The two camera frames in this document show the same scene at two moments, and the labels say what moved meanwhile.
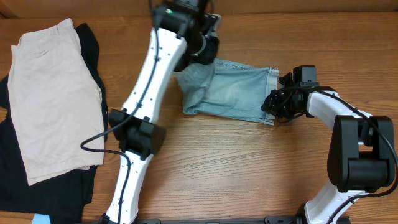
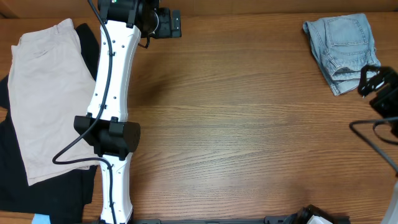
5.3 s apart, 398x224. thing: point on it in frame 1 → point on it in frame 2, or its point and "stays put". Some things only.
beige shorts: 57,101 stays put
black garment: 66,199 stays put
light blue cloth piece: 41,219 stays put
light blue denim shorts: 224,89 → 341,46
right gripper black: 274,101 → 376,82
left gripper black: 193,61 → 176,23
